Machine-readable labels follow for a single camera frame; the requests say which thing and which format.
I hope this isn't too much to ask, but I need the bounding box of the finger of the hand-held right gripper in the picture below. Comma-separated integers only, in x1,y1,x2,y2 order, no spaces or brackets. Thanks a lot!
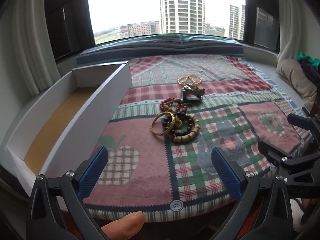
287,106,320,140
257,141,320,178

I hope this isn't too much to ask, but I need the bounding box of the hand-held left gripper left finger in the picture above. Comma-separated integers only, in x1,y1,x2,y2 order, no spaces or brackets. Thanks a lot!
29,145,109,240

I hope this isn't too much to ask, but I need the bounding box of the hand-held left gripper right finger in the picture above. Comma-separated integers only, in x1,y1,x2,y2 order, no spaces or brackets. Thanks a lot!
211,146,294,240

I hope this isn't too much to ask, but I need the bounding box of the tan wooden bead bracelet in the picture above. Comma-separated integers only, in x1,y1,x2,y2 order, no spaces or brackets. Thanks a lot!
170,115,200,144

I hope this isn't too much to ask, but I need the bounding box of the white cardboard drawer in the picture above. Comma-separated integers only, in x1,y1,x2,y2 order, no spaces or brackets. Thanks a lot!
4,61,133,193

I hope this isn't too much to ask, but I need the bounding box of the dark wooden bead bracelet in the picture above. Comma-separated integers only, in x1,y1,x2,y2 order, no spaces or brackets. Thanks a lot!
162,111,194,135

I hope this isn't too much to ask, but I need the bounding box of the gold bangle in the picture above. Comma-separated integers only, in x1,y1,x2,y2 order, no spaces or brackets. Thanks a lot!
151,112,173,137
160,112,177,133

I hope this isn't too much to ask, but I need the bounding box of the black wrist watch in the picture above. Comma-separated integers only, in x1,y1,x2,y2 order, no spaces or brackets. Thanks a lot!
180,86,204,105

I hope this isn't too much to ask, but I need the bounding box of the red bead bracelet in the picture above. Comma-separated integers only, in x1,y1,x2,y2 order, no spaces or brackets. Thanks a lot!
159,98,183,113

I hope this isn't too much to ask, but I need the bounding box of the person's right hand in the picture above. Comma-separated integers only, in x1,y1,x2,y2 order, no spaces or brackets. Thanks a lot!
291,197,320,233

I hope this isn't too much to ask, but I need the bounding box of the person's left hand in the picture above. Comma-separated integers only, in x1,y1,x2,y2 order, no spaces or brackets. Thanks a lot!
100,211,145,240

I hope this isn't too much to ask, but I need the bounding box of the beige cushion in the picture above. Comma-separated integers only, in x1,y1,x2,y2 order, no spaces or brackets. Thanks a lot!
276,59,320,108

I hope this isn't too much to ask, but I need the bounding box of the purple cloth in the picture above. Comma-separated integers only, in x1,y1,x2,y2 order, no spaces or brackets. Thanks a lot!
300,59,320,83

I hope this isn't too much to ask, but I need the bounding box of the patchwork plaid blanket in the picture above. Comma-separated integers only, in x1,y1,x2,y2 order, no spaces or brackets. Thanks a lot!
76,55,315,223

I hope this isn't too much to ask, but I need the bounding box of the green cloth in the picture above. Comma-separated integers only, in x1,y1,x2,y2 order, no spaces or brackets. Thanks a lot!
296,52,320,64

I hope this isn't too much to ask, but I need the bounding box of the white curtain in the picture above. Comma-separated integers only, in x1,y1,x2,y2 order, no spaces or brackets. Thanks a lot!
0,0,62,95
275,0,320,63

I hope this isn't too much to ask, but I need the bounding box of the short grey apartment tower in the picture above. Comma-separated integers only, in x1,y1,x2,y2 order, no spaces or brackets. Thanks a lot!
229,4,247,40

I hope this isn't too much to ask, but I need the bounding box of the teal striped pillow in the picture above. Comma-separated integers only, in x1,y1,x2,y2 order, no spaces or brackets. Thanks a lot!
76,33,247,65

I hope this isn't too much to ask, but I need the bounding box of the low brown building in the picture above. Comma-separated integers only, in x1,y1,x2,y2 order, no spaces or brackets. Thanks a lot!
127,21,160,37

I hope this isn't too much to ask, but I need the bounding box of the tall grey apartment tower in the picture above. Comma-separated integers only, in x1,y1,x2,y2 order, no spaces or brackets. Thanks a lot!
160,0,205,34

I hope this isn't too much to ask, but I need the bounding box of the dark window frame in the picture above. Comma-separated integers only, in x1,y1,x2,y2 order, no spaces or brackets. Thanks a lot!
244,0,282,53
44,0,97,60

